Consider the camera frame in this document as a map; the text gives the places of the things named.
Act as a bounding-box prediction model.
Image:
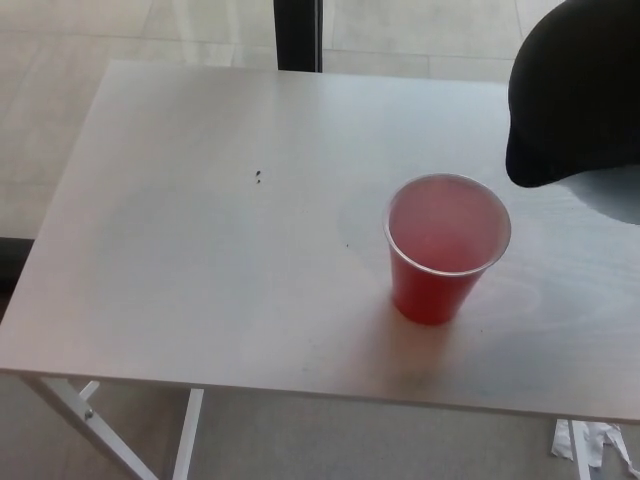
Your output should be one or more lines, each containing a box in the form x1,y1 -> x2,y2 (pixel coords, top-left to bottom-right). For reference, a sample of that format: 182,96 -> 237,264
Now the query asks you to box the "black electric kettle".
503,0 -> 640,225

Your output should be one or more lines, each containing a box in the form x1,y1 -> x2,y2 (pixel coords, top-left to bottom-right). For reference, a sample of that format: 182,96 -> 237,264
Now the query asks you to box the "red plastic cup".
382,172 -> 513,326

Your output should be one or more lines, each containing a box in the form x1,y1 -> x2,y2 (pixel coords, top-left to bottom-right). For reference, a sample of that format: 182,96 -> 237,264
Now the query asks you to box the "white upright table leg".
170,388 -> 205,480
569,418 -> 594,480

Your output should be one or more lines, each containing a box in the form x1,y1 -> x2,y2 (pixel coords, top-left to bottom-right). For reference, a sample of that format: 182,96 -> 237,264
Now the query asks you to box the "white slanted table leg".
19,377 -> 151,480

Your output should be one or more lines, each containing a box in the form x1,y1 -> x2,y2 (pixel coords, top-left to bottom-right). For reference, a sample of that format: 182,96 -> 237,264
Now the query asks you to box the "white paper strip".
550,418 -> 574,459

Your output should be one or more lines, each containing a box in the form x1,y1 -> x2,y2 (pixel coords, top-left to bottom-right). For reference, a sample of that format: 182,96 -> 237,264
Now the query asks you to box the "white crumpled paper scrap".
577,422 -> 634,472

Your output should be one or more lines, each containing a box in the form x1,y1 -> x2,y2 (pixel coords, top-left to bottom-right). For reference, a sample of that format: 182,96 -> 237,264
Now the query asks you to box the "black window frame post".
273,0 -> 325,74

